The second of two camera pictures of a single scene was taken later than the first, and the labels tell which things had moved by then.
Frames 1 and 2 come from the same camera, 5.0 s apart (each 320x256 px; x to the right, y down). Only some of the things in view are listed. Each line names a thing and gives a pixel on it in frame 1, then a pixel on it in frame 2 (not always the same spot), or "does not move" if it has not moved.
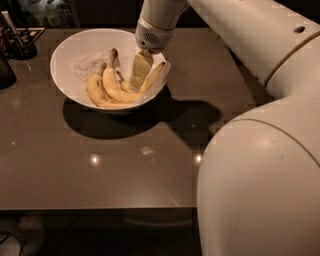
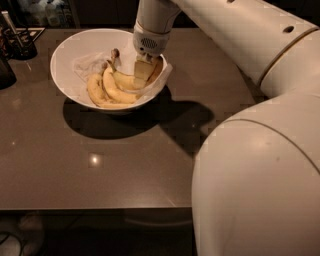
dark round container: x=7 y=75 does not move
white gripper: x=152 y=37 does not move
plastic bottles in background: x=48 y=13 does not move
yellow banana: x=150 y=79 to x=127 y=80
